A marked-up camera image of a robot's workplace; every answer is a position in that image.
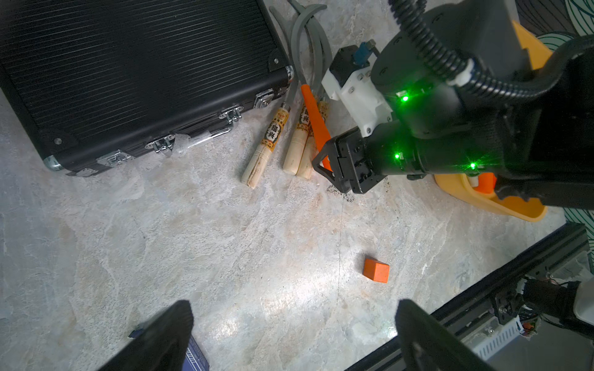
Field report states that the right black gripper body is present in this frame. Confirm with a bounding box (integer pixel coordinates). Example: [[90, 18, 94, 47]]
[[312, 122, 505, 194]]

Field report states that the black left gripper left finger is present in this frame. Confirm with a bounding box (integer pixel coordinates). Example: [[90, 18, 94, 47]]
[[101, 300, 194, 370]]

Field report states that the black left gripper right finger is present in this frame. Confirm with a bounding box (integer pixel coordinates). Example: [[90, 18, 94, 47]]
[[395, 299, 493, 371]]

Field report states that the orange handle sickle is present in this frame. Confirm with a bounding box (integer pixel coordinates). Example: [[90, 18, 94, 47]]
[[289, 3, 334, 173], [473, 173, 497, 195]]

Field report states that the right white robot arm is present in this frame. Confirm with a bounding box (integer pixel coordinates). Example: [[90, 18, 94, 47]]
[[312, 1, 593, 370]]

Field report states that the black ribbed storage case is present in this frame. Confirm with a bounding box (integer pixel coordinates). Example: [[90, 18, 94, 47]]
[[1, 0, 295, 176]]

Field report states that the blue card pack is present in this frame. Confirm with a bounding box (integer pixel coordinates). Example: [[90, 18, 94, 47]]
[[128, 324, 210, 371]]

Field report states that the small orange block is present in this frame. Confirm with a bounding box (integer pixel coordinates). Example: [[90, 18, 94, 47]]
[[363, 258, 390, 284]]

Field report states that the yellow plastic tray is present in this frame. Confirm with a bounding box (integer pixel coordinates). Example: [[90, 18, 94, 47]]
[[433, 20, 555, 224]]

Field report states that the white slotted cable duct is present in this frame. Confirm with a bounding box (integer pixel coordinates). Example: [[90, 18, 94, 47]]
[[463, 316, 523, 361]]

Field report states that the wooden handle sickle with label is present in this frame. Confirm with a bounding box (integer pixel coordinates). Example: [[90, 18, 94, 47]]
[[240, 5, 303, 190]]

